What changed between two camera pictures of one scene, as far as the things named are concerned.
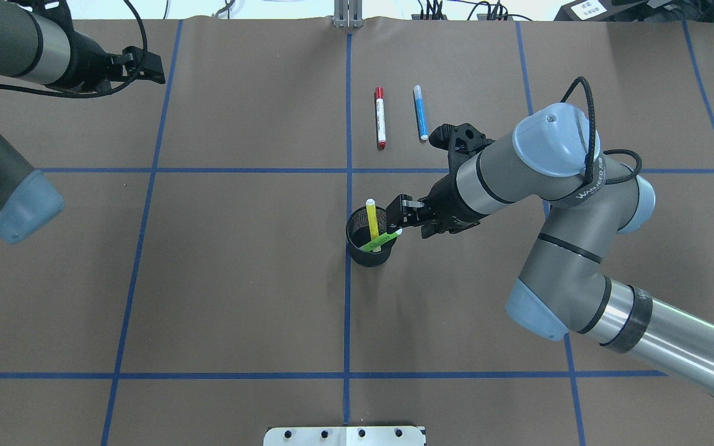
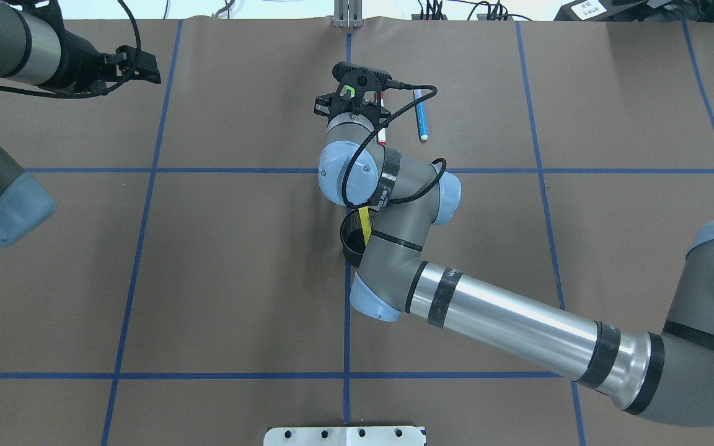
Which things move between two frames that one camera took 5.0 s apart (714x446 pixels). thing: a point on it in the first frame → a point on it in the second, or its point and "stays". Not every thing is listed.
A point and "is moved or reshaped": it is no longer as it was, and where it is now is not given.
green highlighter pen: x=380 y=240 is moved or reshaped
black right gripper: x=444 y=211 → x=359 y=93
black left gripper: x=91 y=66 stays
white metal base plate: x=345 y=436 stays
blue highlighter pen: x=421 y=118 stays
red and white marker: x=380 y=118 stays
